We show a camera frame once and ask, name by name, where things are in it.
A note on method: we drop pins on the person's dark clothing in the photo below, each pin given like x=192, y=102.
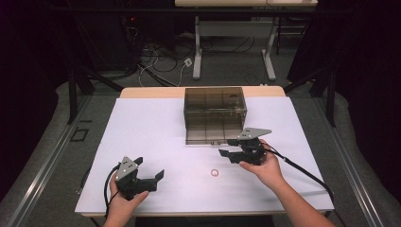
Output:
x=205, y=221

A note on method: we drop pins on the person's left hand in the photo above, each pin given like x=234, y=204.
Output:
x=121, y=206

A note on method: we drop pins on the dark curtain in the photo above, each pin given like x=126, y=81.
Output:
x=369, y=78
x=25, y=78

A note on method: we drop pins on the smoked plastic drawer cabinet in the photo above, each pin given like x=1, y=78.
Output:
x=214, y=99

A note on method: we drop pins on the device with red light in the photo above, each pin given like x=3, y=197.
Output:
x=131, y=19

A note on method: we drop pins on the black metal stand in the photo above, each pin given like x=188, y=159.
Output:
x=73, y=94
x=330, y=101

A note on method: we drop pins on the white desk frame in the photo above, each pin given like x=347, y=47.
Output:
x=233, y=29

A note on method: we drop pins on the aluminium floor rail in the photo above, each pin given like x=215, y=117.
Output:
x=47, y=164
x=353, y=164

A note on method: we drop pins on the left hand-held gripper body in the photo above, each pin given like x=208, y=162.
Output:
x=126, y=170

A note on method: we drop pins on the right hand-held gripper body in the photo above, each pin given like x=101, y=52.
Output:
x=252, y=134

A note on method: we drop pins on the person's right hand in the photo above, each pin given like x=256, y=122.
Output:
x=268, y=171

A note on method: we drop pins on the white plug adapter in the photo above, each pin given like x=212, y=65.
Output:
x=188, y=62

